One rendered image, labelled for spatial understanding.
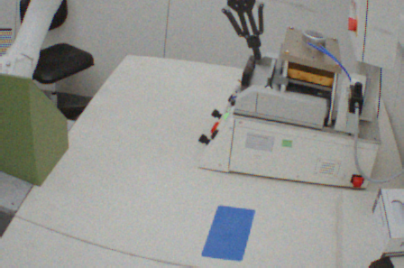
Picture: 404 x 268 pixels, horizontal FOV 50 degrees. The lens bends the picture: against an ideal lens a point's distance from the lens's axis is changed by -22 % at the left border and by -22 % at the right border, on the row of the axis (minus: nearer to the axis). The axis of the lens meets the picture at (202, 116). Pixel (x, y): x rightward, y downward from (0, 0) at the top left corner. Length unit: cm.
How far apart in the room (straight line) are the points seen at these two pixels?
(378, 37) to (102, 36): 223
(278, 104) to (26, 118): 67
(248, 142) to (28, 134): 61
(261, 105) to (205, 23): 169
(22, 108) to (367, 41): 93
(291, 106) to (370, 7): 40
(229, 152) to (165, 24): 172
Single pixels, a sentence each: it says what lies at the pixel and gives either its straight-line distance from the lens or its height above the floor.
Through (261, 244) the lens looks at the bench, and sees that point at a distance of 124.
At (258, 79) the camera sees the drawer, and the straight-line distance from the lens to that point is 152.
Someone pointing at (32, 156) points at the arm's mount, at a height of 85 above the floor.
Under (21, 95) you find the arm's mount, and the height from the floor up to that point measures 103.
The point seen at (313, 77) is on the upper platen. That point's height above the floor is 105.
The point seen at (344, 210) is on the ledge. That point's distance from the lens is 133.
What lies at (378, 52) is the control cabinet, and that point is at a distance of 132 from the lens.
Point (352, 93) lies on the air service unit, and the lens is 127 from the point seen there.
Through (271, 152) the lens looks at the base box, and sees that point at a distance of 143.
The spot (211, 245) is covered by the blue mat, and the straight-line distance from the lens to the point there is 122.
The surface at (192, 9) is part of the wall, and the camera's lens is 302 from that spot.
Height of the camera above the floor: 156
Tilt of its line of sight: 27 degrees down
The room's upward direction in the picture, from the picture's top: 5 degrees clockwise
